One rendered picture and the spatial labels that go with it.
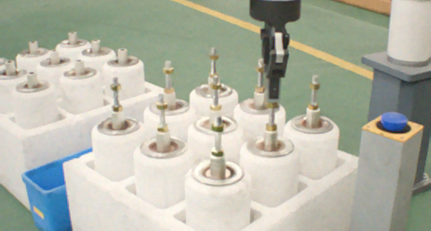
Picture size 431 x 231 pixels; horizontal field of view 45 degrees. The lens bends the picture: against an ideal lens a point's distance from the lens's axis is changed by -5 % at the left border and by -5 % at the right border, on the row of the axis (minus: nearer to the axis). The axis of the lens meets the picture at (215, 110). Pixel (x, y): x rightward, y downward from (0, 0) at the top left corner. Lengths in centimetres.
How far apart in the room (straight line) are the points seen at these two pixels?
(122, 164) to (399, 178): 45
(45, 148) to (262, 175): 50
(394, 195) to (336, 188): 15
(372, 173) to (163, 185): 31
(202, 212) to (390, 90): 55
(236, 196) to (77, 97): 55
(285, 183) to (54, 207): 45
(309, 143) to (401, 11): 37
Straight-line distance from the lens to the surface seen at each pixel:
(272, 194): 86
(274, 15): 77
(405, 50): 116
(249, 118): 99
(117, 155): 93
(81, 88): 121
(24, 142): 113
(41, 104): 116
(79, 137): 120
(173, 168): 84
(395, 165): 81
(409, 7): 114
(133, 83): 128
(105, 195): 91
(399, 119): 81
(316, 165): 94
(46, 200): 106
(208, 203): 77
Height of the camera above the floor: 64
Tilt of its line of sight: 22 degrees down
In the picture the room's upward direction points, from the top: straight up
